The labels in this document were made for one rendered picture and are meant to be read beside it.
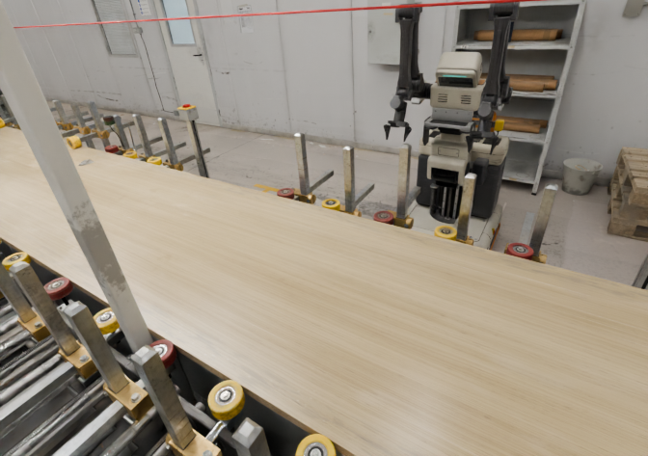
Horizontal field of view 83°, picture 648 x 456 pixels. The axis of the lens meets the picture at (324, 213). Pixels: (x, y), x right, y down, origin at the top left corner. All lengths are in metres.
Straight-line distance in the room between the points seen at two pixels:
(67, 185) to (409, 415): 0.89
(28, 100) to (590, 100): 3.84
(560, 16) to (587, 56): 0.40
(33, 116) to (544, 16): 3.65
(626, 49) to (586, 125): 0.63
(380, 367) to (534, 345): 0.39
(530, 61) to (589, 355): 3.13
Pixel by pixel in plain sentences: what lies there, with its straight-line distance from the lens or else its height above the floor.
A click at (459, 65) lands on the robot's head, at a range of 2.13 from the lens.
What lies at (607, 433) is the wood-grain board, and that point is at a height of 0.90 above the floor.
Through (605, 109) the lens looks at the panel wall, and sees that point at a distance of 4.04.
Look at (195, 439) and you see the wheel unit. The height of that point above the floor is 0.85.
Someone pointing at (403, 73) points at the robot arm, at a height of 1.32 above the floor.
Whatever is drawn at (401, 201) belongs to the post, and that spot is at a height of 0.94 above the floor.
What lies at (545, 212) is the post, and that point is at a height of 1.02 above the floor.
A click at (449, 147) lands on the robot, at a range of 2.29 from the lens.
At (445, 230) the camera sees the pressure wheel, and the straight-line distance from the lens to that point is 1.42.
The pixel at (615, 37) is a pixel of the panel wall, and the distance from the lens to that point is 3.93.
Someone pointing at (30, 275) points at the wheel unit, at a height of 1.13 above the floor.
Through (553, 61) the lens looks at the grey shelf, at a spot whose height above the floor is 1.07.
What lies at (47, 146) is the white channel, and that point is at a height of 1.46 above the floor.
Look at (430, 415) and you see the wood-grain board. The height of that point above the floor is 0.90.
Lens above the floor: 1.68
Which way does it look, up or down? 31 degrees down
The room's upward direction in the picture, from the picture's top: 4 degrees counter-clockwise
